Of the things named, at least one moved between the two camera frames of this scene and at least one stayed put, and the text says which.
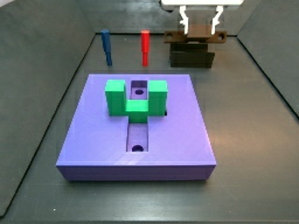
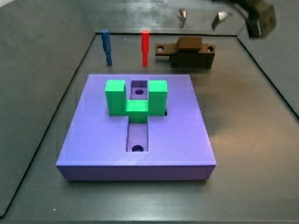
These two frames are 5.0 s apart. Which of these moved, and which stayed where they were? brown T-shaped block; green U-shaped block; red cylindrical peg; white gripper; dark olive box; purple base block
Moved: brown T-shaped block; white gripper
Stayed: red cylindrical peg; purple base block; green U-shaped block; dark olive box
